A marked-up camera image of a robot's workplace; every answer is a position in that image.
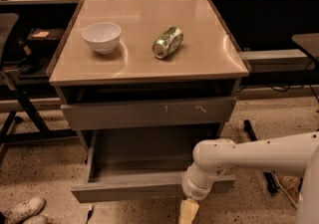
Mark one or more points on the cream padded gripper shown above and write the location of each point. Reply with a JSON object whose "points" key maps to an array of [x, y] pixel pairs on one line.
{"points": [[196, 189]]}

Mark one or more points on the grey drawer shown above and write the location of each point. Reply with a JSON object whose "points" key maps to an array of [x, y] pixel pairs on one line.
{"points": [[148, 113], [138, 163]]}

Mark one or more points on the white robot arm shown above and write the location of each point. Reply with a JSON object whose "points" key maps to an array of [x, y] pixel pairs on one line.
{"points": [[294, 155]]}

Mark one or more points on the grey top drawer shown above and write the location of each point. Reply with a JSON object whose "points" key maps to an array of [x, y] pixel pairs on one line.
{"points": [[148, 113]]}

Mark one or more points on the grey drawer cabinet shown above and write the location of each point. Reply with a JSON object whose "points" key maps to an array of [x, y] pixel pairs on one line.
{"points": [[205, 65]]}

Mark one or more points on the black table leg bar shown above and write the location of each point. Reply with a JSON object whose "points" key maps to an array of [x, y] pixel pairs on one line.
{"points": [[271, 184]]}

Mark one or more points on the tan sneaker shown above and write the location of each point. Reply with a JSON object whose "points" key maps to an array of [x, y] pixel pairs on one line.
{"points": [[290, 186]]}

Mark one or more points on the white shoe lower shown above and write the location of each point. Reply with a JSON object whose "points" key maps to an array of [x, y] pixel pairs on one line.
{"points": [[38, 219]]}

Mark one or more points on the white shoe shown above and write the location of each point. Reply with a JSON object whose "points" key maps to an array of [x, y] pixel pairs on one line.
{"points": [[38, 219], [23, 211]]}

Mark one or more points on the white shoe upper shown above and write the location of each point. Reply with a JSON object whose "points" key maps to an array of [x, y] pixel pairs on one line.
{"points": [[23, 211]]}

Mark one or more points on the green soda can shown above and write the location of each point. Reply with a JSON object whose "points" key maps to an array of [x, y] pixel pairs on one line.
{"points": [[167, 43]]}

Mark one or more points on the white ceramic bowl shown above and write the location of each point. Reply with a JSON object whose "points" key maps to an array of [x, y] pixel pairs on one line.
{"points": [[102, 37]]}

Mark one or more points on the dark side table top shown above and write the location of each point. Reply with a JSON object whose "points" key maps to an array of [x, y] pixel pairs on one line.
{"points": [[308, 43]]}

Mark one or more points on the black headphones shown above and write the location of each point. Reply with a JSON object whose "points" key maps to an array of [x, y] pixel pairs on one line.
{"points": [[30, 64]]}

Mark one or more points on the dark box on shelf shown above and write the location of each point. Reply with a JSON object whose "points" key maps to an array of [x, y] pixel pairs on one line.
{"points": [[40, 38]]}

